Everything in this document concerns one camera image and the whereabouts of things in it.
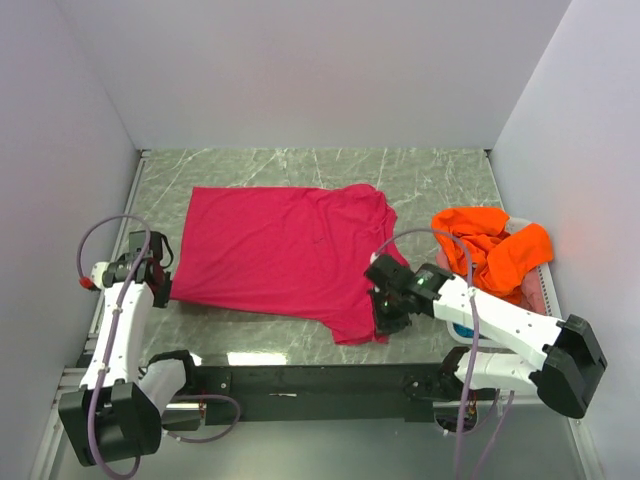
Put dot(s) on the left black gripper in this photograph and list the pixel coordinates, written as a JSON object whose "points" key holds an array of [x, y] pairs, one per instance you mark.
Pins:
{"points": [[162, 297]]}

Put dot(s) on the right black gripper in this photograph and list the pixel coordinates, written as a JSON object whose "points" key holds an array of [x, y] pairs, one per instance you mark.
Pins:
{"points": [[383, 323]]}

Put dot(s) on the magenta t shirt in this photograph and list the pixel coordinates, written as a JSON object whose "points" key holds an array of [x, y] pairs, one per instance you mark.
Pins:
{"points": [[290, 251]]}

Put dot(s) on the orange t shirt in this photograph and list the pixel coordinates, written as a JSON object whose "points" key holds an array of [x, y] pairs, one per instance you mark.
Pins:
{"points": [[500, 260]]}

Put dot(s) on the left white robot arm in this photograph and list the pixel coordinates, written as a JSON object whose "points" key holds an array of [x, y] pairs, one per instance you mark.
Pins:
{"points": [[117, 411]]}

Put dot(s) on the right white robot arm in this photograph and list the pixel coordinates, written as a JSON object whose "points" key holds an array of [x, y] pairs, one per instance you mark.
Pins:
{"points": [[560, 361]]}

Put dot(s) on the white plastic laundry basket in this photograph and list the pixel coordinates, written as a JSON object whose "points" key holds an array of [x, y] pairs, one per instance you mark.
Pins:
{"points": [[514, 225]]}

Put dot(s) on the blue t shirt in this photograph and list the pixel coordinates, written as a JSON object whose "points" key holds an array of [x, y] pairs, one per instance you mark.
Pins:
{"points": [[462, 331]]}

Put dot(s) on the salmon pink t shirt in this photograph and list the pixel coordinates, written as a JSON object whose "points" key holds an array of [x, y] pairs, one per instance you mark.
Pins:
{"points": [[531, 293]]}

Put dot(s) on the black base beam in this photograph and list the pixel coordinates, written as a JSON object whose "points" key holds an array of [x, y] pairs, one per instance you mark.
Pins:
{"points": [[334, 392]]}

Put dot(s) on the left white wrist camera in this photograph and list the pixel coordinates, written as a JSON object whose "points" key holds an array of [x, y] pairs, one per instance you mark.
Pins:
{"points": [[94, 280]]}

